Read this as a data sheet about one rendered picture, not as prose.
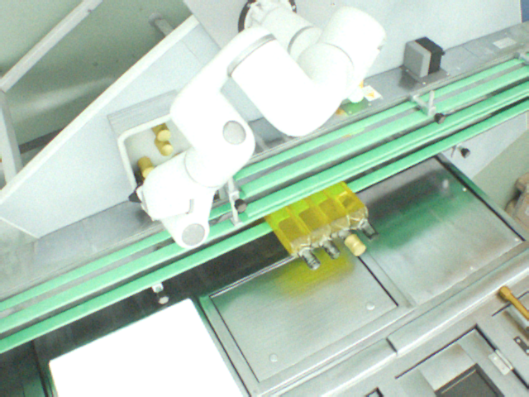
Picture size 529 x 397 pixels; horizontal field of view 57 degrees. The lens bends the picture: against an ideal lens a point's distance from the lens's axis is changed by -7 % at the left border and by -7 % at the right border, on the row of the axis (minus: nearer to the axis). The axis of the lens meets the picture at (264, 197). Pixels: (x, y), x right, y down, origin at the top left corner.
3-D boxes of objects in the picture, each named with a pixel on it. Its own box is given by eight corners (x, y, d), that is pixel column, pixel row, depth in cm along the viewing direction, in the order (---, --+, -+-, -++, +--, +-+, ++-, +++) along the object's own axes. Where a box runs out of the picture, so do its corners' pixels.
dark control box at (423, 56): (402, 64, 153) (420, 78, 148) (404, 41, 147) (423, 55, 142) (421, 57, 155) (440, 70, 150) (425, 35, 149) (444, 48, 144)
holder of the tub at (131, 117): (133, 196, 135) (143, 215, 131) (106, 114, 115) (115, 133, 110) (193, 171, 140) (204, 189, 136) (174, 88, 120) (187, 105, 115)
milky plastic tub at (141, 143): (128, 184, 131) (139, 206, 126) (105, 116, 115) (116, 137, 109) (190, 158, 136) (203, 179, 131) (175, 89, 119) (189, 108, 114)
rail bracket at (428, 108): (404, 100, 144) (436, 126, 136) (407, 78, 139) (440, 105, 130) (415, 95, 145) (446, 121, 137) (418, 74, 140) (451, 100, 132)
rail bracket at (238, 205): (219, 206, 134) (240, 240, 126) (210, 159, 121) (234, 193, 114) (229, 202, 135) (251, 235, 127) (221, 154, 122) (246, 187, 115)
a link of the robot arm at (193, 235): (172, 186, 95) (220, 176, 99) (154, 165, 103) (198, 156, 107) (178, 255, 102) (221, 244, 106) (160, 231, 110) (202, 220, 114)
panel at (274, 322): (46, 365, 126) (83, 489, 105) (41, 360, 124) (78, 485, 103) (342, 227, 151) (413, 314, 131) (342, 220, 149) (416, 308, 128)
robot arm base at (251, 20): (226, 12, 109) (264, 40, 100) (268, -27, 108) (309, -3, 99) (260, 55, 121) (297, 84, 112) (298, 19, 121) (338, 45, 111)
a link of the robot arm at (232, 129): (276, 145, 91) (223, 78, 91) (335, 90, 72) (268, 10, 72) (207, 197, 84) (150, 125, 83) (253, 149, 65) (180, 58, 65)
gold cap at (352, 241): (356, 231, 129) (367, 243, 126) (355, 241, 131) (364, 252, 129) (345, 236, 128) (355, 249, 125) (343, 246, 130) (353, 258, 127)
